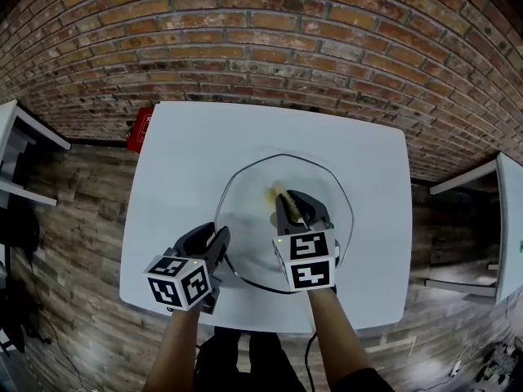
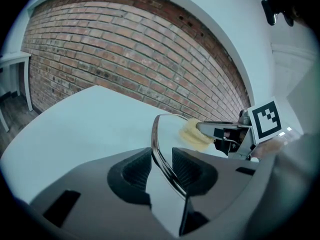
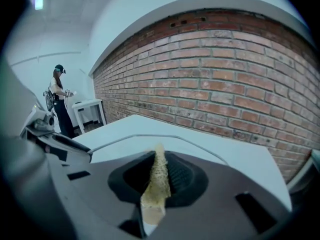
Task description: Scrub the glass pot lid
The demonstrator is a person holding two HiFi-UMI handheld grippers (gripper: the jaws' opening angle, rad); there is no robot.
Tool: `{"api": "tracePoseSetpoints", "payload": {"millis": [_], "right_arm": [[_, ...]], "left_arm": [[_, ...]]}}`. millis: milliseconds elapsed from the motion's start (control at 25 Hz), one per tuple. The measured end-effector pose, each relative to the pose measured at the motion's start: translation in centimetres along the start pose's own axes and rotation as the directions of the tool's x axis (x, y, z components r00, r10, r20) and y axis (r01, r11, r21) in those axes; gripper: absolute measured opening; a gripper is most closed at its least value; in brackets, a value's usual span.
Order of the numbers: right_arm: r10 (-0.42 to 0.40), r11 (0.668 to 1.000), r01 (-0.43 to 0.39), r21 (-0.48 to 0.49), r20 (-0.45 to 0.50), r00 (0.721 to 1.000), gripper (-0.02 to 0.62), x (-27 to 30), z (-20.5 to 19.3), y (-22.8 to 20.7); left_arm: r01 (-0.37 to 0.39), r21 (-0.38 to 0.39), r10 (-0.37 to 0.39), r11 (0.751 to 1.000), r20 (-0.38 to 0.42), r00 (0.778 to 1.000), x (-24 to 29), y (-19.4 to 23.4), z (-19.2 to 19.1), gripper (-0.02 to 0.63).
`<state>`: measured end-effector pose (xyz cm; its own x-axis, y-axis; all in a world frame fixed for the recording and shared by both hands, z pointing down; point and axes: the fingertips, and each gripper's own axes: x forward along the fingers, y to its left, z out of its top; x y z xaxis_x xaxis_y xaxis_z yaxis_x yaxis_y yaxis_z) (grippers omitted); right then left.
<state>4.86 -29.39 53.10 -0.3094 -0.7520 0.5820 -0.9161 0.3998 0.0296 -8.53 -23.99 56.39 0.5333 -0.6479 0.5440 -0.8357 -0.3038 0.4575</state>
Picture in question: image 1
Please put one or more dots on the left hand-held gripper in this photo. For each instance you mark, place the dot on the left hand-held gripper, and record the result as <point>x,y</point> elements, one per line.
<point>175,284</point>

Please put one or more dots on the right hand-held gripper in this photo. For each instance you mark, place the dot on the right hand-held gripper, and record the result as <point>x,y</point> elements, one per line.
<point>306,259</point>

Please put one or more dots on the yellow sponge brush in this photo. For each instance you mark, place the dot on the yellow sponge brush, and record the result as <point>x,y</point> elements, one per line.
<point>274,190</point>

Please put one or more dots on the round glass plate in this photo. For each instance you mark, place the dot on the round glass plate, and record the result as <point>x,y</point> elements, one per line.
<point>249,202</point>

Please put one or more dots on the person's left forearm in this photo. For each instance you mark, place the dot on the person's left forearm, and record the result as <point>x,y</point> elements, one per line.
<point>173,349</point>

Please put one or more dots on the person's right forearm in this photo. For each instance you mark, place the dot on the person's right forearm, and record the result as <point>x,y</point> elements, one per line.
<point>335,333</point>

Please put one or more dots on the red fire extinguisher box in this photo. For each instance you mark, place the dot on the red fire extinguisher box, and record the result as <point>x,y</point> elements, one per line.
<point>141,131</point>

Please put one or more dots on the person's black trousers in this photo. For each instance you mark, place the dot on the person's black trousers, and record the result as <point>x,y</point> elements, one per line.
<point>261,366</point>

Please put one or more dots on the white side table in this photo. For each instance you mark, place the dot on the white side table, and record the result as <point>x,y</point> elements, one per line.
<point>12,153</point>
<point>510,219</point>

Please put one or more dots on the white power strip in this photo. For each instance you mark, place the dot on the white power strip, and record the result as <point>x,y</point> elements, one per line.
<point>457,368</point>

